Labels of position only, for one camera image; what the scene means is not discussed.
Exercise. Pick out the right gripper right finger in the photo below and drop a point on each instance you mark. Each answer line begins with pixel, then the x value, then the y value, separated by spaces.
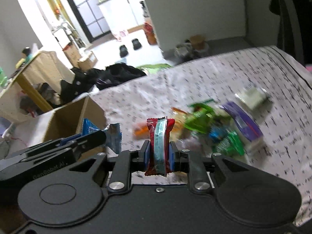
pixel 192 164

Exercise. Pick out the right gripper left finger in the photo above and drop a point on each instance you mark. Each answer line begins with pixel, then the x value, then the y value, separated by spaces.
pixel 125 164

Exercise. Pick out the blue snack packet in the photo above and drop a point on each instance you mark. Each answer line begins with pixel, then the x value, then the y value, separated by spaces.
pixel 113 134

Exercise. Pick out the red snack packet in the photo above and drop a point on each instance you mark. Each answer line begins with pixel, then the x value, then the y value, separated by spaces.
pixel 160 159

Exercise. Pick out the dark green snack packet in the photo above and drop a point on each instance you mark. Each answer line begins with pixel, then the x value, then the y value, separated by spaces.
pixel 226 142

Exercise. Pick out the light green snack packet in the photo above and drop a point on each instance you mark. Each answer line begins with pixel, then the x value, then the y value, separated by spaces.
pixel 202 117

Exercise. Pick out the purple snack packet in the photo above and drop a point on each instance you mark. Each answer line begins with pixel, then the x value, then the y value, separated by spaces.
pixel 245 126

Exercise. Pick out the white snack packet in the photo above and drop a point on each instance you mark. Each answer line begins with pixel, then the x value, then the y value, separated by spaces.
pixel 252 97

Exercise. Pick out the yellow orange snack packet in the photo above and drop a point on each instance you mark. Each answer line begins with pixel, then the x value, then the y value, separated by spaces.
pixel 179 131

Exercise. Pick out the black clothes pile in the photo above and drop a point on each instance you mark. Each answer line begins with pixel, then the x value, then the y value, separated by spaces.
pixel 84 81

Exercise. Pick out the green floor mat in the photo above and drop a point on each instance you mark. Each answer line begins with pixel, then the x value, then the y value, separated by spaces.
pixel 153 69

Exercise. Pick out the small cardboard box on floor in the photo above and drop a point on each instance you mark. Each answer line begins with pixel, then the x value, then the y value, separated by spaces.
pixel 88 61

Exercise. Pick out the left black shoe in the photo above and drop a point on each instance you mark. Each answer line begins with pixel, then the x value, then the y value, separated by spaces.
pixel 123 51

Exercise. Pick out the black shoe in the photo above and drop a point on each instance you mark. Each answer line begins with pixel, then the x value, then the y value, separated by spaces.
pixel 136 44
pixel 123 51

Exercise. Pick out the plastic bag on floor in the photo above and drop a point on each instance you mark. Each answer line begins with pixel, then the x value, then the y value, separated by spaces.
pixel 184 51

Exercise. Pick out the patterned bed sheet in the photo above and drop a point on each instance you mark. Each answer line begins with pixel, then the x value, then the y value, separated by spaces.
pixel 285 120

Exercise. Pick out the right black shoe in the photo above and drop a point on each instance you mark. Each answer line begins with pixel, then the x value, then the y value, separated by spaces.
pixel 136 44

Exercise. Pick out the brown jar on floor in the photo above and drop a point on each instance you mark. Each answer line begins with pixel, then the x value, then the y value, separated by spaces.
pixel 197 42

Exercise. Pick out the white kitchen cabinet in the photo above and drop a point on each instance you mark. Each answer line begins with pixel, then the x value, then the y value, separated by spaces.
pixel 121 15

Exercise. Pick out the black framed glass door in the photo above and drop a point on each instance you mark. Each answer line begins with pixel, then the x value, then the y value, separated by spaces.
pixel 90 18

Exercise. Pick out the red bag by wall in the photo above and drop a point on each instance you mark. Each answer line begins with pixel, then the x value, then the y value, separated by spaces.
pixel 150 36

